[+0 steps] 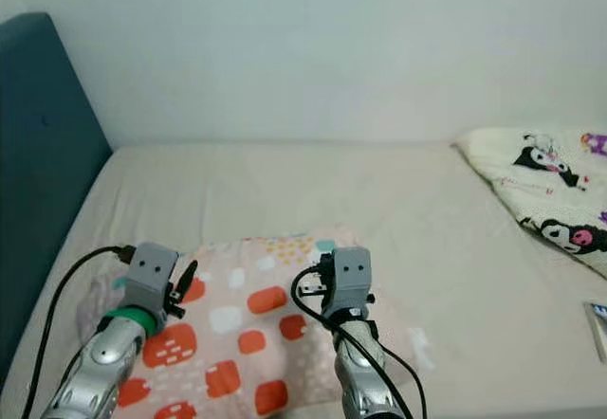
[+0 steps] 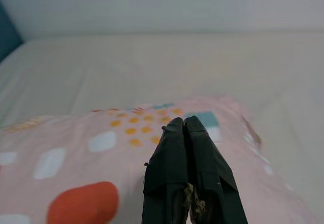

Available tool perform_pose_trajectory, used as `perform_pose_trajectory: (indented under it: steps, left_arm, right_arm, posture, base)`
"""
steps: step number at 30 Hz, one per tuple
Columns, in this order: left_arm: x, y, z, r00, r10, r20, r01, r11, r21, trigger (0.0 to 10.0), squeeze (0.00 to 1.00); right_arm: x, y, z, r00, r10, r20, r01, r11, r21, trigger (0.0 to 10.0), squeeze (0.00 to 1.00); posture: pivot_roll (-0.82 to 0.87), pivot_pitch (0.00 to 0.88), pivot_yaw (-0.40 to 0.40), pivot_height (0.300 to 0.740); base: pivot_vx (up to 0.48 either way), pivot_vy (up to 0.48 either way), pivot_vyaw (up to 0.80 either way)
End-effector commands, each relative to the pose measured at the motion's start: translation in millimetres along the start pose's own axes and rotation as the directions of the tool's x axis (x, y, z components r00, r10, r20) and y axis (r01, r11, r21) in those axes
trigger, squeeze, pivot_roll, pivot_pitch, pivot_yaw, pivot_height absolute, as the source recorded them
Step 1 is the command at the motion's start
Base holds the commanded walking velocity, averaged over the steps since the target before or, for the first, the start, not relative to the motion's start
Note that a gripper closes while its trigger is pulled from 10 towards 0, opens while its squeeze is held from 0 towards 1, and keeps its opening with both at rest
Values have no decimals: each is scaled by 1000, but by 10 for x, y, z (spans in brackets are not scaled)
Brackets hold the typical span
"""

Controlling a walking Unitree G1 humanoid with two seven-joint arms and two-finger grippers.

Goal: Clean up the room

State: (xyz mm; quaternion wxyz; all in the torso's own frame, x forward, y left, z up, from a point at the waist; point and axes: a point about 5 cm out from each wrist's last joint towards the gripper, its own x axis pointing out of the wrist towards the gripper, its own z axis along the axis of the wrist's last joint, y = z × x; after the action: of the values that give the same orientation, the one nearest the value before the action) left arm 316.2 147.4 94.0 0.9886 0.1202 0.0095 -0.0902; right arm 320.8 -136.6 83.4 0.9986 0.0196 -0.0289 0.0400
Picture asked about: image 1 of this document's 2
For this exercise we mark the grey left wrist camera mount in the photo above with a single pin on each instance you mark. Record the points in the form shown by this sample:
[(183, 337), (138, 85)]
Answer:
[(150, 272)]

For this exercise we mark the blue padded bed headboard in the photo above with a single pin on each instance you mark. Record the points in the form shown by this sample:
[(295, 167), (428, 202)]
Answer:
[(38, 173)]

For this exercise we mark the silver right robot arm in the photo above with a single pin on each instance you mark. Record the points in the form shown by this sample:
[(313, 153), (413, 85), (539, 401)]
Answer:
[(365, 381)]

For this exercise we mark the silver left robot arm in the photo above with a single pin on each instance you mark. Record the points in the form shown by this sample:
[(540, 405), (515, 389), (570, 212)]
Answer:
[(100, 372)]

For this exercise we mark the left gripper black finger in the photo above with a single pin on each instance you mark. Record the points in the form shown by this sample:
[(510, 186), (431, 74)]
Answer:
[(188, 279)]

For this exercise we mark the cream cartoon print blanket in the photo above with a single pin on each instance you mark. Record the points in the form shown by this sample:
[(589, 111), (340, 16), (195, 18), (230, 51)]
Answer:
[(541, 191)]

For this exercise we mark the pink pillow with orange spots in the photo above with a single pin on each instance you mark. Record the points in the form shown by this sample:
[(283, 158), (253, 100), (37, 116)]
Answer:
[(256, 343)]

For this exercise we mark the white book blue lettering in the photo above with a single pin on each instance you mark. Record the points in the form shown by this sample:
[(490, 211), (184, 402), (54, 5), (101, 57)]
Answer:
[(597, 329)]

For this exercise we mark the beige sheeted mattress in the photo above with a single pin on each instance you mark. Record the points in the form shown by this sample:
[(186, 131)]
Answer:
[(389, 201)]

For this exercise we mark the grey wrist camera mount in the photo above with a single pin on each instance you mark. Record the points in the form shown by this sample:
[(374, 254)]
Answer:
[(150, 272), (351, 277)]

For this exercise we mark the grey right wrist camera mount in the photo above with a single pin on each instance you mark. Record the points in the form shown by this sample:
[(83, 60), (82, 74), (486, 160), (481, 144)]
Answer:
[(351, 277)]

